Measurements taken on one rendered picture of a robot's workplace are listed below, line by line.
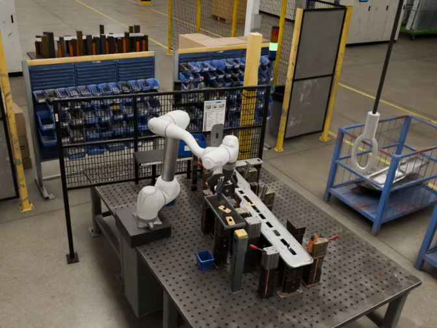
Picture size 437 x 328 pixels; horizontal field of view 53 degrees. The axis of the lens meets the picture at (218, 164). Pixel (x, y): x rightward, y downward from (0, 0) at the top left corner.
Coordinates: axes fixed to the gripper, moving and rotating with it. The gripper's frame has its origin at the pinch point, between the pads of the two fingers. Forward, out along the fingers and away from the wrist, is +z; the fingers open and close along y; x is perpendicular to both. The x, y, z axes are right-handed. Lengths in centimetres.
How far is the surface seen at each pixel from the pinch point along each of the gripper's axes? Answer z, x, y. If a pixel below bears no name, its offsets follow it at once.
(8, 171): 80, 260, -31
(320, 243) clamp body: 21, -57, 29
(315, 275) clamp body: 48, -58, 30
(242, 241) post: 14.6, -26.4, -13.5
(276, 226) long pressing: 26.8, -22.9, 29.2
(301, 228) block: 24, -38, 38
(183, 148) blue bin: 17, 93, 51
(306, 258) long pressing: 27, -56, 16
